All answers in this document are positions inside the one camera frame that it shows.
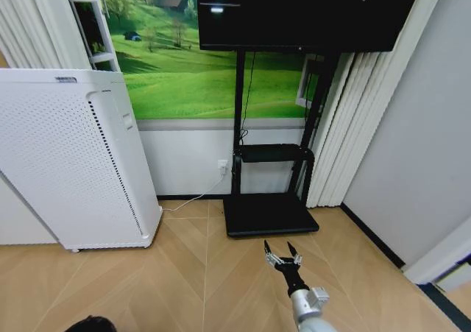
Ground white power cord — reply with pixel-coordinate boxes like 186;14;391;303
157;166;227;213

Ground black television screen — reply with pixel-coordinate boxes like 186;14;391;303
195;0;428;54

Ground black television floor stand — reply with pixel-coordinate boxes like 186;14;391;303
222;49;344;239

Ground white window frame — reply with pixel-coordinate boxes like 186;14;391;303
67;0;121;72

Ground white perforated air purifier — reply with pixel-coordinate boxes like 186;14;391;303
0;68;164;254

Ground white door frame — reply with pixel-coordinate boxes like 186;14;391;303
402;232;471;286

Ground green meadow landscape poster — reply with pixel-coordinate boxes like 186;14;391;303
62;0;325;121

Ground dark round object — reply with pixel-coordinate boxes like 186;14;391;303
68;314;118;332

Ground black baseboard strip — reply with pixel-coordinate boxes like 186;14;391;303
339;202;406;269

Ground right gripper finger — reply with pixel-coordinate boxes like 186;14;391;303
263;239;284;269
286;240;305;266

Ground black shelf on stand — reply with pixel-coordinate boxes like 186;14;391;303
238;144;307;164

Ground thin black hanging cable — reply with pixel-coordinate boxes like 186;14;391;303
239;52;258;146

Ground white vertical blinds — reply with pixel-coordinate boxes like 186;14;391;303
0;0;91;70
305;0;452;210

